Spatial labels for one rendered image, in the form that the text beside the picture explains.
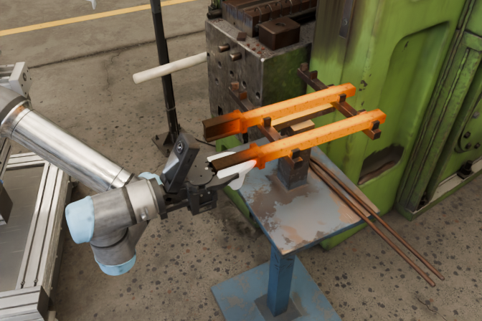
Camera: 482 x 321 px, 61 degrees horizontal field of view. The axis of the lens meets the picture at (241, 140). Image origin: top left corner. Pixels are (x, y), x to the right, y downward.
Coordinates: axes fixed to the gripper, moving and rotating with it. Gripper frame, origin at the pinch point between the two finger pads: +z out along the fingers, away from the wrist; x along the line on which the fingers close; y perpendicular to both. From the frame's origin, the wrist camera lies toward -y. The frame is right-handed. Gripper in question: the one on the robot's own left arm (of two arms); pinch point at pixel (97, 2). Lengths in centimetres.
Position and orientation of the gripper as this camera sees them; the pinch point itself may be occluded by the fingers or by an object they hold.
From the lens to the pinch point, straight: 181.8
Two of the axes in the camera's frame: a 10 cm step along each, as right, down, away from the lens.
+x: 2.0, 6.3, -7.5
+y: -9.8, 1.3, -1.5
